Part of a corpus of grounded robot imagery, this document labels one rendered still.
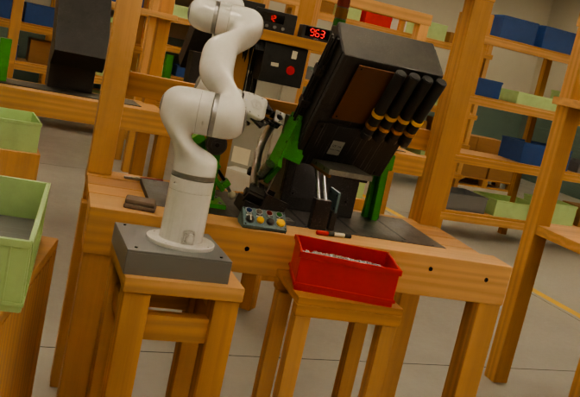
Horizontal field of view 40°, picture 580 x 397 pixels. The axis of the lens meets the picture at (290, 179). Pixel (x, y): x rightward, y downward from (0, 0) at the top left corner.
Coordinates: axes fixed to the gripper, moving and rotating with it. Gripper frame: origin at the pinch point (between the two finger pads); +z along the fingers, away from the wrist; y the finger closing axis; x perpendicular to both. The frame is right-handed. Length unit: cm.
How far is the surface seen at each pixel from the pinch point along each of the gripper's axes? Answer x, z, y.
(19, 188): 6, -72, -64
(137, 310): -20, -34, -99
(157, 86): 31, -39, 16
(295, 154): -3.4, 8.9, -13.5
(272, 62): -2.8, -7.0, 23.0
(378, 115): -35.4, 21.6, -10.0
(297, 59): -6.6, 1.1, 27.0
